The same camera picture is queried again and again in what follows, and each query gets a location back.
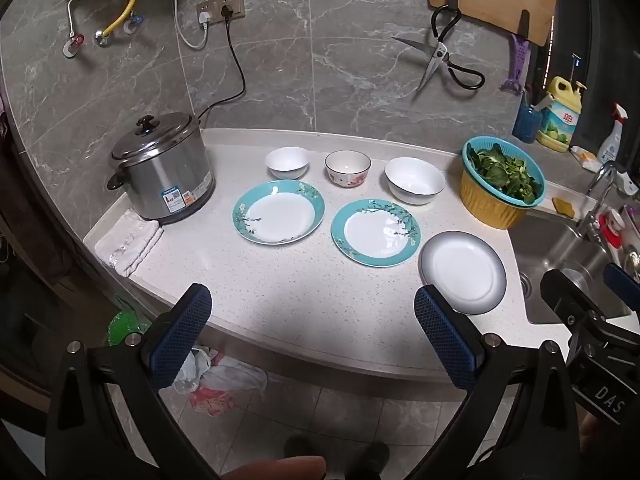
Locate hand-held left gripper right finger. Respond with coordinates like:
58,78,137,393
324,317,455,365
400,284,588,480

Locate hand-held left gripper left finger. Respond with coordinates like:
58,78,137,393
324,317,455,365
45,282,213,480

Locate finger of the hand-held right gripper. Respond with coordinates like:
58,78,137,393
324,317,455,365
540,269,606,333
602,262,640,311

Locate white plate grey rim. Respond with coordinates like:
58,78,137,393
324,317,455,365
419,230,508,316

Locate teal rimmed floral plate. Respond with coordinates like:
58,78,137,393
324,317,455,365
330,198,421,267
232,180,326,246

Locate large white bowl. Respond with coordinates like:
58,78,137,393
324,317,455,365
384,157,446,205

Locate floral patterned bowl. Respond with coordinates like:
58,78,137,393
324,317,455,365
324,150,372,189

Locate small white bowl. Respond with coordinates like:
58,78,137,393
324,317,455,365
265,146,311,180

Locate metal strainer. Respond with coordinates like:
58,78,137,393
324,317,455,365
620,250,640,281

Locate stainless steel sink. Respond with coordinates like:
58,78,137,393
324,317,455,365
510,210,636,326

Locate red holder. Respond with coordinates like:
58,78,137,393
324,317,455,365
597,212,623,248

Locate white plastic bag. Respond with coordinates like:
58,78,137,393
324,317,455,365
172,345,268,396

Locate green plastic bag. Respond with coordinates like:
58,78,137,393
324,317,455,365
107,310,146,346

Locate red printed plastic bag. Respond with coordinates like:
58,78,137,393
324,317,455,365
189,385,236,417

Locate chrome faucet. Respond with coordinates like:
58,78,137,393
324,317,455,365
577,160,626,241

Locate folded white towel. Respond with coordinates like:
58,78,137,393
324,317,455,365
95,217,165,278

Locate yellow plastic basin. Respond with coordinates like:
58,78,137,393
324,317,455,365
460,170,531,230

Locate white yellow packet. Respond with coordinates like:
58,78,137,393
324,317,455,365
570,146,603,173

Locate white spray bottle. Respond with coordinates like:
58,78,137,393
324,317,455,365
598,103,629,165

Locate black shoe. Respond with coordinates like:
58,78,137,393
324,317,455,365
357,440,391,476

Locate green leafy vegetables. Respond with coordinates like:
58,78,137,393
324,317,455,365
472,145,543,206

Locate teal plastic colander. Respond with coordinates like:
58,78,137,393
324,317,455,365
461,135,547,208

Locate person's leg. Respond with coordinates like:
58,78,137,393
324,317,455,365
220,455,328,480

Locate stainless steel rice cooker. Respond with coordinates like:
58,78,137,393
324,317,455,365
106,112,217,225

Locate yellow detergent bottle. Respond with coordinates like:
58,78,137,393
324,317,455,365
536,76,587,153

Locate blue utensil holder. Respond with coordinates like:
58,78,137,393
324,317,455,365
511,105,543,144

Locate purple peeler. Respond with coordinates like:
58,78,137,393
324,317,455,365
501,32,531,95

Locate black handled kitchen scissors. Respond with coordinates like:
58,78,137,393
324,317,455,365
391,4,486,93

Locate white power cord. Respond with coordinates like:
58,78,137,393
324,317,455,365
135,0,211,51

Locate black power cord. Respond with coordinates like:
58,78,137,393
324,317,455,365
192,5,247,121

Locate white water hose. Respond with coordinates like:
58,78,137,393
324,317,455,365
66,0,87,38

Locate yellow gas hose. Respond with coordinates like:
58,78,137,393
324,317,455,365
95,0,138,47

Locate wall power socket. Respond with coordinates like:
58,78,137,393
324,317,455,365
196,0,246,26

